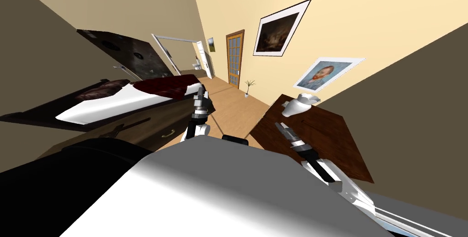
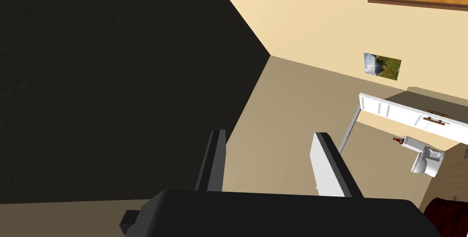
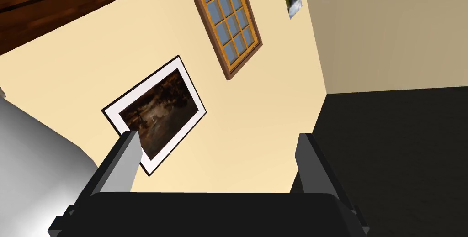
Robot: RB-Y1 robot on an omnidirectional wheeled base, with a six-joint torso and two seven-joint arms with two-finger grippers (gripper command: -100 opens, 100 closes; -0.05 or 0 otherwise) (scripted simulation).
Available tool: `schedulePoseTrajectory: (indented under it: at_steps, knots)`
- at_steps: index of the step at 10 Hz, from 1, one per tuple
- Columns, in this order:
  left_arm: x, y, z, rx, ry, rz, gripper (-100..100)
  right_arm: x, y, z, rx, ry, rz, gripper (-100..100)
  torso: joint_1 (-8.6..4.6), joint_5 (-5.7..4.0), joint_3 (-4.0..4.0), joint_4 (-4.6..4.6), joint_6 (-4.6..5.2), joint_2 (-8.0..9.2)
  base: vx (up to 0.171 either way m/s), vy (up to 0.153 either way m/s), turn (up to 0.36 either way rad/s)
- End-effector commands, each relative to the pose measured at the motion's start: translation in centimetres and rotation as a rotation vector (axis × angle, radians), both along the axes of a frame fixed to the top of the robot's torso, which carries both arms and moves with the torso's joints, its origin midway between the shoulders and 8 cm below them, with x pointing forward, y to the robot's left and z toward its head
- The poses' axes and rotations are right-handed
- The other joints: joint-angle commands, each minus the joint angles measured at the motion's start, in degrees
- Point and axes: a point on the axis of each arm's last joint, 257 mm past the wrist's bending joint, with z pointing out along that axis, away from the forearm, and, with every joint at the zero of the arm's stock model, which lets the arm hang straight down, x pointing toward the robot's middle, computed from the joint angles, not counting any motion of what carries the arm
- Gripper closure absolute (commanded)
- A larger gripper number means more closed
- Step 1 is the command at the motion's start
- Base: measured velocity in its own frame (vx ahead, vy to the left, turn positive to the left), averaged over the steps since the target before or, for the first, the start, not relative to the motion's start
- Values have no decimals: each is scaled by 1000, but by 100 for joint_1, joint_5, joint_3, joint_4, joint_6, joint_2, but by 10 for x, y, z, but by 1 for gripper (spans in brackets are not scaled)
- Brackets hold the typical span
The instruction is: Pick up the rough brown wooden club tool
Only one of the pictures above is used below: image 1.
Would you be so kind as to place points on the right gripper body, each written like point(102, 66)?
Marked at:
point(292, 136)

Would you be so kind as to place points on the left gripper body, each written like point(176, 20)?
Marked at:
point(200, 105)

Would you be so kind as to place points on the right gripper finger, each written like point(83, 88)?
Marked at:
point(279, 129)
point(284, 126)

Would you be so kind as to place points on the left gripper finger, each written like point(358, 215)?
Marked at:
point(206, 96)
point(200, 91)

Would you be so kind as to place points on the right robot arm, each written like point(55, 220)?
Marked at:
point(351, 189)

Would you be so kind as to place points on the white vase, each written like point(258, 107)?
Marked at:
point(298, 106)

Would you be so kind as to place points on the white open door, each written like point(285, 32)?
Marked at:
point(204, 60)

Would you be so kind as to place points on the dark brown wooden table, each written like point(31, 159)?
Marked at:
point(329, 138)

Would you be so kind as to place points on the small plant in white pot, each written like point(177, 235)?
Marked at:
point(249, 87)

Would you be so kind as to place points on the brown glazed wooden door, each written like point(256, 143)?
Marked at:
point(235, 60)

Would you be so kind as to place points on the blue portrait picture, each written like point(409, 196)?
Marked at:
point(323, 73)

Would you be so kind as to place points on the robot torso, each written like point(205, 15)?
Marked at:
point(219, 193)

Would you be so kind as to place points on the dark wooden bed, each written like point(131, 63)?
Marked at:
point(109, 100)

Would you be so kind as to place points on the small green wall picture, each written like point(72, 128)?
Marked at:
point(211, 45)

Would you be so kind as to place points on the dark unframed wall painting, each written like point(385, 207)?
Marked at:
point(135, 56)

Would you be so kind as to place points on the dark painting in white frame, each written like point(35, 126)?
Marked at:
point(278, 32)

